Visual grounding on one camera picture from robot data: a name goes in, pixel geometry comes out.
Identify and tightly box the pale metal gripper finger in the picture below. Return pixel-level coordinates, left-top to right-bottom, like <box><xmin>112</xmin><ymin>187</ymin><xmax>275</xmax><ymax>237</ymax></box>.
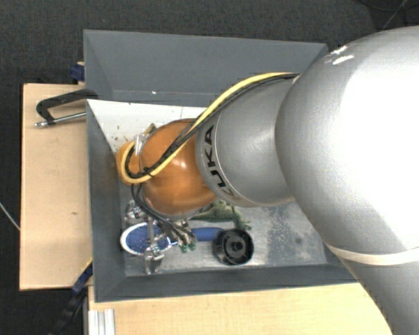
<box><xmin>143</xmin><ymin>245</ymin><xmax>166</xmax><ymax>276</ymax></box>
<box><xmin>124</xmin><ymin>202</ymin><xmax>148</xmax><ymax>228</ymax></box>

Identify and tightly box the grey metal bin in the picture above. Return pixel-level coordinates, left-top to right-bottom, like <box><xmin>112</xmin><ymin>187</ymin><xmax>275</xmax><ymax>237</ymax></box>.
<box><xmin>82</xmin><ymin>29</ymin><xmax>366</xmax><ymax>304</ymax></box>

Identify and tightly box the pale wood flat board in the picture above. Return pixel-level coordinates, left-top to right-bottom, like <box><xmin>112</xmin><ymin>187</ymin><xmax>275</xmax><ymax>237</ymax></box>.
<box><xmin>19</xmin><ymin>83</ymin><xmax>94</xmax><ymax>291</ymax></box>

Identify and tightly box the green toy animal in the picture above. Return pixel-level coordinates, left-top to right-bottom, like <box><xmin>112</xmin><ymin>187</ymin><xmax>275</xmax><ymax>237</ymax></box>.
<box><xmin>190</xmin><ymin>200</ymin><xmax>253</xmax><ymax>232</ymax></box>

